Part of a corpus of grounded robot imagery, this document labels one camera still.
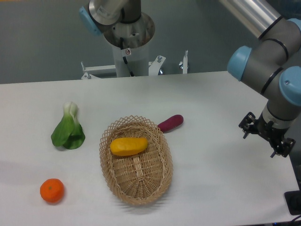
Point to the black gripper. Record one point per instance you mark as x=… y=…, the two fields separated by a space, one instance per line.
x=281 y=146

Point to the yellow mango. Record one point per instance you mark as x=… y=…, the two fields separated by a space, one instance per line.
x=127 y=146

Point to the robot base shoulder joint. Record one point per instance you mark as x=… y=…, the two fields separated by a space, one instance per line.
x=122 y=22

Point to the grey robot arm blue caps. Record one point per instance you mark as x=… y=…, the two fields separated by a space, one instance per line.
x=261 y=69

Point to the woven wicker basket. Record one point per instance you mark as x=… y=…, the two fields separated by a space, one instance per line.
x=142 y=178

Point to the black device at table edge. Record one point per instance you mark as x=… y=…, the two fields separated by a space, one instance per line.
x=293 y=201

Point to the purple sweet potato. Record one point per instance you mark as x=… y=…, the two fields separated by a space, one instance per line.
x=171 y=123

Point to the green bok choy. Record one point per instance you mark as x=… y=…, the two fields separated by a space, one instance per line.
x=69 y=132

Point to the orange tangerine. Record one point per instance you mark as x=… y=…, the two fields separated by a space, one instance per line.
x=52 y=190

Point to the white metal mounting frame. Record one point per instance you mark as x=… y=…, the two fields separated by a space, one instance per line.
x=155 y=68

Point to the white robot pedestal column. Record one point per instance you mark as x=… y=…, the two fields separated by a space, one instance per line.
x=131 y=62

